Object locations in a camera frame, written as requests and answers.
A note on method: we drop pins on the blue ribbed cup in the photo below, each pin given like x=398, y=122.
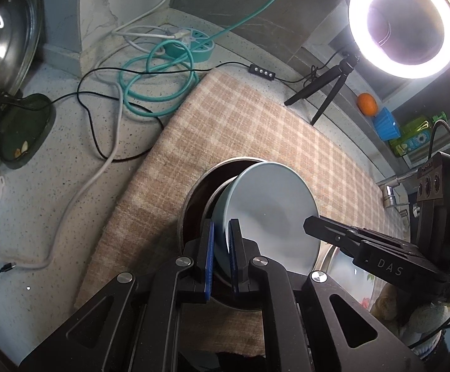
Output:
x=387, y=124

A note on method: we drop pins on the green dish soap bottle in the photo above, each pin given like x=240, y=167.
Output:
x=414, y=137

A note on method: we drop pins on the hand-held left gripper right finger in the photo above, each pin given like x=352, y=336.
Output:
x=232, y=255

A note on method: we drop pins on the orange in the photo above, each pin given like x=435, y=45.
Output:
x=367, y=104

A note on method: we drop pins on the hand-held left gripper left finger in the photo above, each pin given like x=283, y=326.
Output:
x=209, y=259

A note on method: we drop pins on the person's right hand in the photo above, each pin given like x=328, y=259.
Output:
x=426, y=316

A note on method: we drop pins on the dark green tray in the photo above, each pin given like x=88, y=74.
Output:
x=23, y=131

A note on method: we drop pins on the beige plaid cloth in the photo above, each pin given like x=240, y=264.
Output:
x=248, y=124

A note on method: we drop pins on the floral white plate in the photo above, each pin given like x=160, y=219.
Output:
x=349, y=275

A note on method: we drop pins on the teal power strip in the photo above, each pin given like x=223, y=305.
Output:
x=194, y=46

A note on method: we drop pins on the chrome faucet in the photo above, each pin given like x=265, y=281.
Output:
x=391, y=193

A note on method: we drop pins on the steel pot lid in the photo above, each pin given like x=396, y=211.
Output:
x=0, y=46

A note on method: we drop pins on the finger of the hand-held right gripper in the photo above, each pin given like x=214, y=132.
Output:
x=325, y=232

